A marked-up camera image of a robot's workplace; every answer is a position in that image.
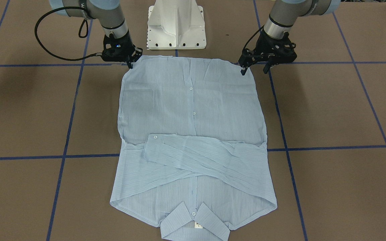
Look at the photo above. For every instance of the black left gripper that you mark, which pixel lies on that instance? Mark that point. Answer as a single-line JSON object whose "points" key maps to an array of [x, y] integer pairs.
{"points": [[267, 44]]}

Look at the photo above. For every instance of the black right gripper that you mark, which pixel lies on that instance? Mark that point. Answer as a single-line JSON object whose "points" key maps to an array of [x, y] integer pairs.
{"points": [[130, 47]]}

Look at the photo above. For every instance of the light blue striped shirt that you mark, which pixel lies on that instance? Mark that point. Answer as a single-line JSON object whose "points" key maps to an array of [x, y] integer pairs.
{"points": [[193, 159]]}

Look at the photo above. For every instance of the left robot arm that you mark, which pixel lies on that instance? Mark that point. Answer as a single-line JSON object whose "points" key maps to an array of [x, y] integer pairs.
{"points": [[284, 14]]}

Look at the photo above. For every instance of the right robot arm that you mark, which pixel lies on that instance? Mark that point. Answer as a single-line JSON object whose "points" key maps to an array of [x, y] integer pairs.
{"points": [[108, 13]]}

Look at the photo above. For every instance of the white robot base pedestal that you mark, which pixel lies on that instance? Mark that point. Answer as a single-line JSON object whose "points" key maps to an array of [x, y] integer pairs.
{"points": [[176, 25]]}

